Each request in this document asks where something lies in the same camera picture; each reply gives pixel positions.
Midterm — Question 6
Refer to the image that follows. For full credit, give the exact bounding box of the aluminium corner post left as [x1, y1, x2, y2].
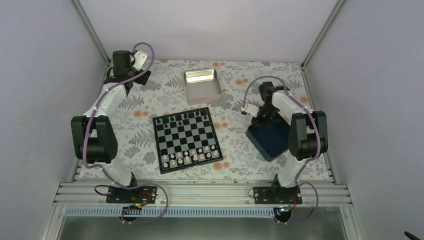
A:
[70, 0, 110, 63]

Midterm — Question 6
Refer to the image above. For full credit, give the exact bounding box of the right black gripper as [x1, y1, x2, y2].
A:
[251, 104, 278, 131]

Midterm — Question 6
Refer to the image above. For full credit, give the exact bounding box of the dark blue piece box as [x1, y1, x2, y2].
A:
[246, 118, 290, 162]

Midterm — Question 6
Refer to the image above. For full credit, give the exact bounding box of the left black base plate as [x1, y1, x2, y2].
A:
[105, 185, 157, 204]

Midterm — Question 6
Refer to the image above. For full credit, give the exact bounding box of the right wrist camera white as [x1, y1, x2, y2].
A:
[240, 103, 259, 117]

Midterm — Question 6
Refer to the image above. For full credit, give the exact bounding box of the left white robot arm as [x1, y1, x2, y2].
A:
[70, 49, 151, 203]

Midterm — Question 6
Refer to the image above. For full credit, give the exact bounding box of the black grey chess board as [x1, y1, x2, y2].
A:
[152, 107, 223, 175]

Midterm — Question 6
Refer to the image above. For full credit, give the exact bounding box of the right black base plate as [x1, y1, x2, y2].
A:
[253, 186, 303, 205]

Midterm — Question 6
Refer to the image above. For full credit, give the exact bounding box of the white slotted cable duct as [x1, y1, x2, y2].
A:
[64, 206, 275, 218]

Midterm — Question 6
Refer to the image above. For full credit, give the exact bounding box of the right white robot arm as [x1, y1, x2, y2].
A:
[241, 81, 328, 204]

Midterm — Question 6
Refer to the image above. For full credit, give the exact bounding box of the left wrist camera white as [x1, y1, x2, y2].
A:
[132, 50, 148, 71]

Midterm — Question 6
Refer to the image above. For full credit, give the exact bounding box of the floral table mat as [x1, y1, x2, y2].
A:
[77, 59, 332, 182]

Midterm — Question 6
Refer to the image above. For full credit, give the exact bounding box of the aluminium corner post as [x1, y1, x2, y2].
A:
[301, 0, 345, 70]
[70, 0, 110, 63]

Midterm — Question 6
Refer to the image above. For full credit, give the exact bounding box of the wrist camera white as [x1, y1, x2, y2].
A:
[240, 103, 259, 117]
[132, 50, 148, 71]

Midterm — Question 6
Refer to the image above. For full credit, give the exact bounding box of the aluminium front rail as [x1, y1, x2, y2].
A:
[53, 182, 353, 207]

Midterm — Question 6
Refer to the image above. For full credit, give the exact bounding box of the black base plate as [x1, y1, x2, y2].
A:
[105, 185, 157, 204]
[253, 186, 303, 205]

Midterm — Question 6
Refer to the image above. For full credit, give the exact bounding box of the aluminium corner post right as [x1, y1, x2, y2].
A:
[301, 0, 345, 70]

